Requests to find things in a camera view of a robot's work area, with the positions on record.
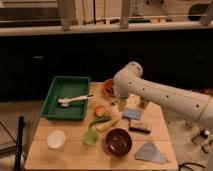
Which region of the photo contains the red yellow apple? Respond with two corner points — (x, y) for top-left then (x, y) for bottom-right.
(95, 105), (106, 117)

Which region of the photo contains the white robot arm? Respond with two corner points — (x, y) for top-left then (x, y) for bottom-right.
(113, 61), (213, 132)

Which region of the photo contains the metal cup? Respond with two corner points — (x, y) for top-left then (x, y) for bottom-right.
(139, 99), (149, 109)

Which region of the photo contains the light green cup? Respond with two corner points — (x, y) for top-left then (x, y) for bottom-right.
(83, 130), (99, 146)

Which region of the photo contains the blue sponge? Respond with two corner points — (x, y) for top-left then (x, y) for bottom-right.
(122, 108), (141, 120)

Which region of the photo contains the orange bowl with beans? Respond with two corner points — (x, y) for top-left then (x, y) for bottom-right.
(102, 79), (115, 97)

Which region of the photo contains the green chili pepper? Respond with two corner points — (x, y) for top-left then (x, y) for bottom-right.
(88, 116), (111, 130)

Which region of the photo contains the yellow banana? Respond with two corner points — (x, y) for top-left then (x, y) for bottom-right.
(96, 118), (118, 132)

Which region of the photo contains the dark maroon bowl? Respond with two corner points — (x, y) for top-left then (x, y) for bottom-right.
(104, 128), (132, 157)

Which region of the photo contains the white dish brush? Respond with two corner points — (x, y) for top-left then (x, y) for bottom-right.
(57, 95), (92, 107)

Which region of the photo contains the grey folded cloth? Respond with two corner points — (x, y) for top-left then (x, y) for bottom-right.
(135, 141), (168, 164)

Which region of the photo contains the green plastic tray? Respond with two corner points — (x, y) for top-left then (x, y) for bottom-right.
(41, 76), (90, 121)

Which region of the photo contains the spice bottles rack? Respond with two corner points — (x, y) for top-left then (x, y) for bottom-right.
(191, 129), (212, 154)

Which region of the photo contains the black chair frame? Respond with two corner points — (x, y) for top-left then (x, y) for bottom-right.
(0, 116), (25, 171)

